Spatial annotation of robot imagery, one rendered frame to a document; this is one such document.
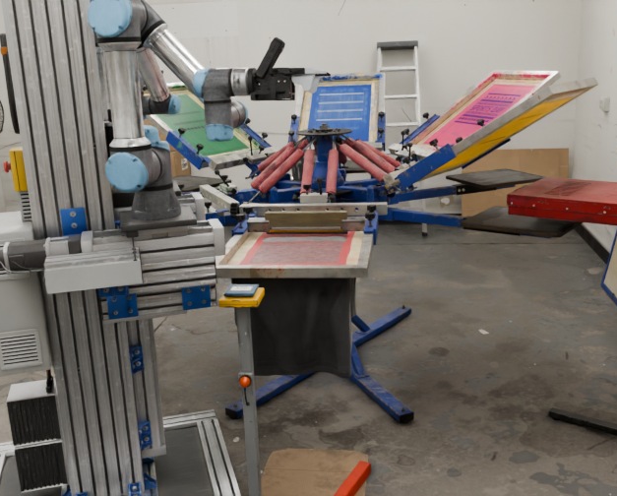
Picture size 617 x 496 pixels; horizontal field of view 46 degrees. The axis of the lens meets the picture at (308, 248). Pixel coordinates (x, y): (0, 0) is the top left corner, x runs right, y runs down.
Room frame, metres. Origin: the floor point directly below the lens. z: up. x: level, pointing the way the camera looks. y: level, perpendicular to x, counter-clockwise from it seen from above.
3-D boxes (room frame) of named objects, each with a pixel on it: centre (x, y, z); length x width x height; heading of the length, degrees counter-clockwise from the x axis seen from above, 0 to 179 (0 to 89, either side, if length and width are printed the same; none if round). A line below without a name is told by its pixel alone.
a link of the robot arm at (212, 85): (2.04, 0.23, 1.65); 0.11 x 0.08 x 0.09; 79
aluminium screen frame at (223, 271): (2.88, 0.03, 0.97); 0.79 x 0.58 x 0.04; 172
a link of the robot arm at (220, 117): (2.06, 0.23, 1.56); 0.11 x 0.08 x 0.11; 169
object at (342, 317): (2.59, 0.07, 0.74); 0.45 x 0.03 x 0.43; 82
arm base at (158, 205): (2.23, 0.46, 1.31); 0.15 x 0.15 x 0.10
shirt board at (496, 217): (3.51, -0.64, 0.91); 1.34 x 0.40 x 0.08; 52
